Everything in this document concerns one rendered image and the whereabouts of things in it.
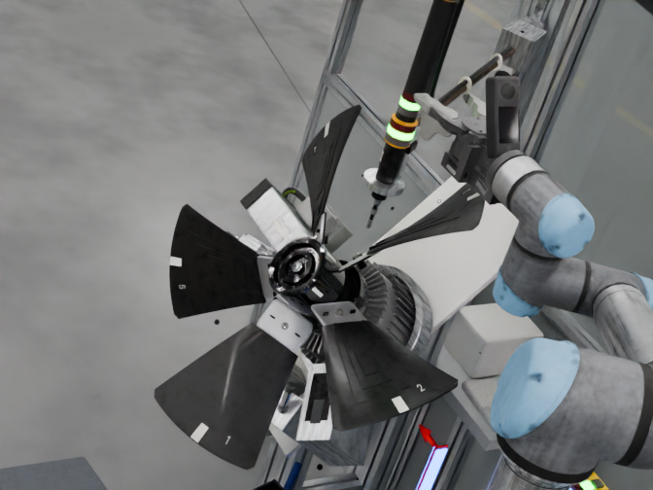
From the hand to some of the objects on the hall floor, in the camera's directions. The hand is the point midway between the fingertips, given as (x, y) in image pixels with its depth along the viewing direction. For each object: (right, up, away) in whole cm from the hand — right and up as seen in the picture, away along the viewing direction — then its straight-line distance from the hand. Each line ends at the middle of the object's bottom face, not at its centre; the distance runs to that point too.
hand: (444, 93), depth 186 cm
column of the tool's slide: (-15, -105, +149) cm, 183 cm away
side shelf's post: (-5, -122, +126) cm, 176 cm away
